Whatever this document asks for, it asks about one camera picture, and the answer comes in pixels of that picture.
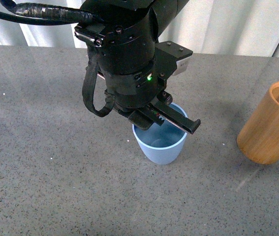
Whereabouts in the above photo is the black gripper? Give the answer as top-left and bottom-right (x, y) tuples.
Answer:
(104, 61), (201, 134)

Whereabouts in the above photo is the blue cup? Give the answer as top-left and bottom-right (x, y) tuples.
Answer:
(132, 115), (187, 165)

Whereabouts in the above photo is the bamboo chopstick holder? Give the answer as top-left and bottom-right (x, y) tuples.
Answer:
(237, 82), (279, 164)

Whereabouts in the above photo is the white pleated curtain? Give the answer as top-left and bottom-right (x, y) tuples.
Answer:
(0, 0), (279, 57)

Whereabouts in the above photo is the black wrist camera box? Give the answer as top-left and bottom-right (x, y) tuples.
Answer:
(155, 41), (193, 79)

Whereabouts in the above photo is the black wrapped cable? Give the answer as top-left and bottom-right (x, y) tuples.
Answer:
(0, 0), (117, 118)

